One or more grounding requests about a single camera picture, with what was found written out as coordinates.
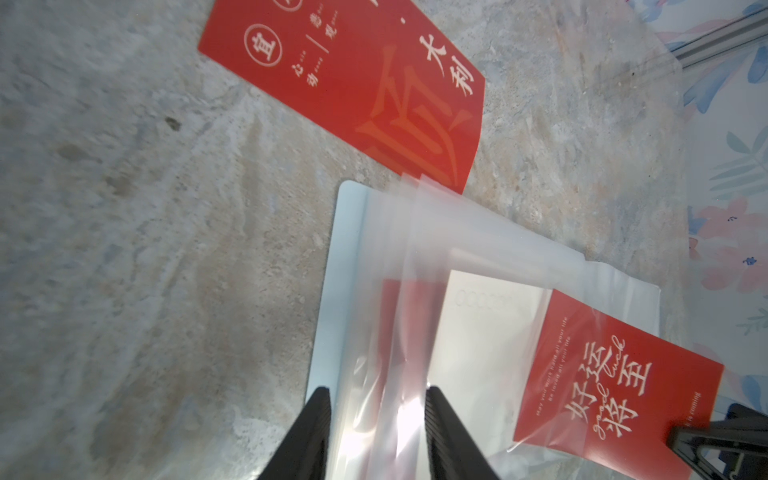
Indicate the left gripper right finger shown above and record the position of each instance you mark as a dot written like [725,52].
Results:
[452,453]

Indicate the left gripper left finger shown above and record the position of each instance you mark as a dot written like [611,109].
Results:
[303,453]

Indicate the cream card inside album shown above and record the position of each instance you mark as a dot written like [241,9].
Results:
[483,352]

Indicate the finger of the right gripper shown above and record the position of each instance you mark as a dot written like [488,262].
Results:
[735,448]

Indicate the red card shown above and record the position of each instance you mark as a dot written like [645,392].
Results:
[377,74]
[611,393]
[405,316]

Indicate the red card inside album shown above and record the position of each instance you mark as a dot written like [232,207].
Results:
[405,316]

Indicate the right aluminium corner post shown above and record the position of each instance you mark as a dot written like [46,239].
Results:
[736,34]

